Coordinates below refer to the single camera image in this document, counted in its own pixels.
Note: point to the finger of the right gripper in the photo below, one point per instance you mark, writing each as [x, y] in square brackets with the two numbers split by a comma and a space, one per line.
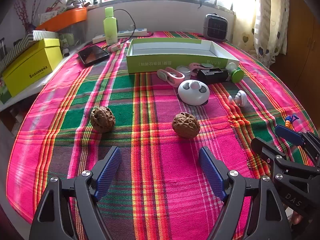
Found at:
[308, 141]
[278, 162]

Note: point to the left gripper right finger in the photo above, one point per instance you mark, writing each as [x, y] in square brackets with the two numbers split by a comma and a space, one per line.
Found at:
[266, 219]

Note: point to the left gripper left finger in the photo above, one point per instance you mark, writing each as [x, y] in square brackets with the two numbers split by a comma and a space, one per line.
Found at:
[53, 216]

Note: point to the small white knob hook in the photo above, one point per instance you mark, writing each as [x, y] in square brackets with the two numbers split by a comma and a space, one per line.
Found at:
[240, 98]

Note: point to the green white spool holder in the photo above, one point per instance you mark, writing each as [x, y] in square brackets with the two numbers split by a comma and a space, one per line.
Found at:
[236, 74]

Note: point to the light brown walnut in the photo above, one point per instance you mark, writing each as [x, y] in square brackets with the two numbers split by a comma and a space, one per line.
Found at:
[185, 125]

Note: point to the black rectangular device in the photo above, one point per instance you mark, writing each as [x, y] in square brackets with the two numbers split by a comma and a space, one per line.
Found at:
[212, 75]

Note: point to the white panda-face round gadget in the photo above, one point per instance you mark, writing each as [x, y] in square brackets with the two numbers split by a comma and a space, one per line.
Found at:
[193, 92]

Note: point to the dark brown walnut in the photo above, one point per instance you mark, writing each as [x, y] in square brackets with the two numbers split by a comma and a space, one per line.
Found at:
[102, 119]

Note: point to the clear round plastic jar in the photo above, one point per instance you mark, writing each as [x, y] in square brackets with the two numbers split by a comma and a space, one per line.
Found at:
[185, 71]

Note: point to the pink clip with hook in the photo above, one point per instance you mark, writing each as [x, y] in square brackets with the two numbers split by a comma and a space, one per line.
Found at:
[171, 76]

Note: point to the pink clip green pad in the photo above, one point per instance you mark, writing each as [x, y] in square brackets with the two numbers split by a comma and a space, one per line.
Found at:
[195, 67]

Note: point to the person's right hand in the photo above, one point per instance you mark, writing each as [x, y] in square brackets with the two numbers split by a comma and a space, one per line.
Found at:
[293, 217]

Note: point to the heart patterned curtain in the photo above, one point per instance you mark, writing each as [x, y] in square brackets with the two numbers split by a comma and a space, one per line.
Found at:
[261, 28]

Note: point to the pink plaid tablecloth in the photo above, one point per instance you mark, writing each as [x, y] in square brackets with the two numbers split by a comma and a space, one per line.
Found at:
[159, 191]

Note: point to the grey space heater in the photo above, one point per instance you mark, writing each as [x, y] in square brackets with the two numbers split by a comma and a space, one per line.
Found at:
[215, 28]

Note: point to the yellow cardboard box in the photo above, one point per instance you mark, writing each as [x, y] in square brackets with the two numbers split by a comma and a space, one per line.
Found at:
[35, 63]

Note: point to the black phone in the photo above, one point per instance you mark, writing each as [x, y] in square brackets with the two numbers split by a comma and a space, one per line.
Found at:
[92, 55]

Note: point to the green white cardboard tray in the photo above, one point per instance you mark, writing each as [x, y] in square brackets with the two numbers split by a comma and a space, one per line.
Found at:
[152, 54]

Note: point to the striped gift box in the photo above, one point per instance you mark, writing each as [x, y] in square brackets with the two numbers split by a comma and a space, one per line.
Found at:
[24, 44]

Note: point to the orange plastic tray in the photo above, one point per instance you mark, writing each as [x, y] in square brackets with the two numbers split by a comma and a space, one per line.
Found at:
[64, 20]

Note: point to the white power strip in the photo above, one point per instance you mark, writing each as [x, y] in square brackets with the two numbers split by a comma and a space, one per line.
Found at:
[127, 33]

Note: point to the light green plastic bottle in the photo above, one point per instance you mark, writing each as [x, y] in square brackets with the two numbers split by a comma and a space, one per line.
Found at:
[110, 26]

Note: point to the red berry branches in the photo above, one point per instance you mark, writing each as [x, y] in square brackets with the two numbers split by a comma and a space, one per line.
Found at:
[20, 7]

